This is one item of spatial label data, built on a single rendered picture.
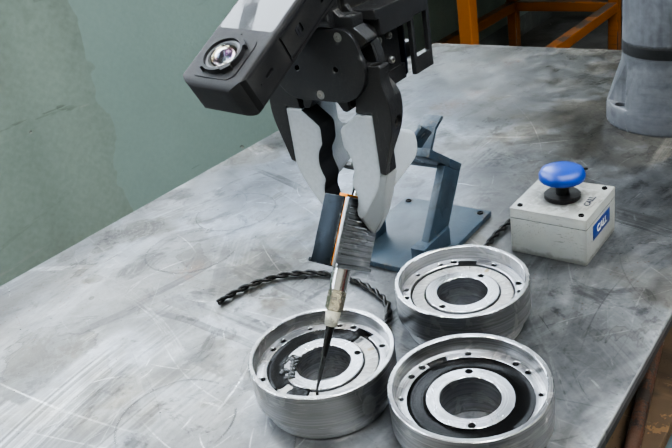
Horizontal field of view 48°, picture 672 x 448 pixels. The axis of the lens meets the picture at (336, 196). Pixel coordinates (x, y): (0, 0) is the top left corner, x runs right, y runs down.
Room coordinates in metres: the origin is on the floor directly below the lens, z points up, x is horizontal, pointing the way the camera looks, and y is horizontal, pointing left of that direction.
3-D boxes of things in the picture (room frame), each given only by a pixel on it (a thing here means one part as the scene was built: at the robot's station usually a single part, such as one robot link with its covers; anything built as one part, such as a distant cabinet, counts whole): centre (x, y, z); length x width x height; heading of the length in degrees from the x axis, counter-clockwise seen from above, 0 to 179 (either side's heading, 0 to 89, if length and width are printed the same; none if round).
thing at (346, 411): (0.44, 0.03, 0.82); 0.10 x 0.10 x 0.04
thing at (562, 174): (0.60, -0.20, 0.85); 0.04 x 0.04 x 0.05
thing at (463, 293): (0.51, -0.09, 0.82); 0.10 x 0.10 x 0.04
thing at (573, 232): (0.61, -0.20, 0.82); 0.08 x 0.07 x 0.05; 139
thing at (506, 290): (0.51, -0.09, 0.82); 0.08 x 0.08 x 0.02
